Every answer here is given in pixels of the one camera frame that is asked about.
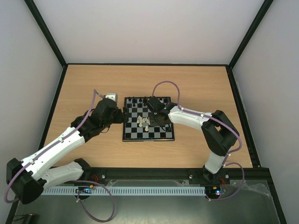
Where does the pile of white chess pieces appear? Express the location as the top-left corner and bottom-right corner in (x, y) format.
(137, 116), (150, 127)

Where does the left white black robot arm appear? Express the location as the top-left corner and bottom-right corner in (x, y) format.
(6, 97), (128, 204)

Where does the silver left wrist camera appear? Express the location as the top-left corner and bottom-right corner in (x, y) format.
(105, 93), (118, 103)

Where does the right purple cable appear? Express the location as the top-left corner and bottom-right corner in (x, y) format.
(152, 80), (246, 202)

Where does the black enclosure frame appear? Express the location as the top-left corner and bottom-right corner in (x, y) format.
(4, 0), (288, 224)

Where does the black cylinder on lower shelf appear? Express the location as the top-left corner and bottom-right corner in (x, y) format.
(22, 214), (36, 224)

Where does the folding black white chessboard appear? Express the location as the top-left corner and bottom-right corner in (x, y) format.
(122, 97), (175, 142)

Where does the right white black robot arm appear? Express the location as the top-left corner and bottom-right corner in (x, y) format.
(145, 96), (242, 183)

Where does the black aluminium mounting rail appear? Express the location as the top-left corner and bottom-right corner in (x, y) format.
(79, 168), (273, 186)

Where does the light blue slotted cable duct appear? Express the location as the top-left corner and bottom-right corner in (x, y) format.
(42, 186), (206, 196)

